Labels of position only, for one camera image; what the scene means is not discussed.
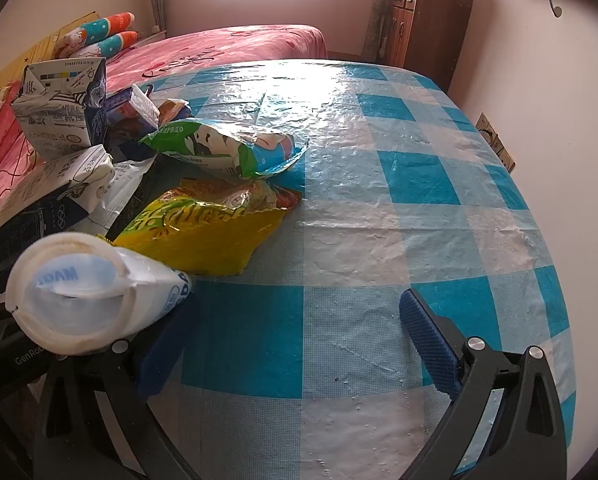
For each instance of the blue checked tablecloth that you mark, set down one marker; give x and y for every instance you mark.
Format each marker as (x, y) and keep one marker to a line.
(379, 210)

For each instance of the white yogurt bottle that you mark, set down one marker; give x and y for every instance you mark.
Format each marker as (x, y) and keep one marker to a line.
(79, 300)

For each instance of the white nightstand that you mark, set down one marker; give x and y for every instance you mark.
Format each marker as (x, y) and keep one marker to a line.
(154, 35)

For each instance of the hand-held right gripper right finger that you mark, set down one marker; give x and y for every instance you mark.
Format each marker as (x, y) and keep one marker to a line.
(431, 345)

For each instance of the yellow headboard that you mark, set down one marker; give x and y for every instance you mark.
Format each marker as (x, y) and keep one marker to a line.
(34, 52)

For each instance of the dark blue carton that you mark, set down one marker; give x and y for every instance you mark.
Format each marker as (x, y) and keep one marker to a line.
(24, 230)

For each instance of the bed with pink blanket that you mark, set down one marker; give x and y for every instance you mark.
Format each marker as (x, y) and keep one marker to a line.
(229, 45)

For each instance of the white blue milk carton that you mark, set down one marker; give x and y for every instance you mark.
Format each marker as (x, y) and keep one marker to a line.
(54, 110)

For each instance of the brown wooden cabinet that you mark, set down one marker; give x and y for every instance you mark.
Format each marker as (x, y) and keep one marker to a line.
(429, 25)

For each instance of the blue orange tissue packet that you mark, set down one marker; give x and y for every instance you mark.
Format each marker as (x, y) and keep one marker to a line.
(124, 102)

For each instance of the yellow snack bag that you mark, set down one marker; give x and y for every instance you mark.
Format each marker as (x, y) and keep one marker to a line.
(199, 240)

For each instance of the orange snack bag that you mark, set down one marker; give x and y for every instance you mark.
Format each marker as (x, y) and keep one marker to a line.
(229, 191)

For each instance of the wall socket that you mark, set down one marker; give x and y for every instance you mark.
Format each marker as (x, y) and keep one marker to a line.
(491, 140)

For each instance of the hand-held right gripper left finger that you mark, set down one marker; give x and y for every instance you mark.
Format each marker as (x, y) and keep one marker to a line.
(161, 355)

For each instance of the green white snack bag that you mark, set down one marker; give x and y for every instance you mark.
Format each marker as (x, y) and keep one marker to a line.
(219, 147)

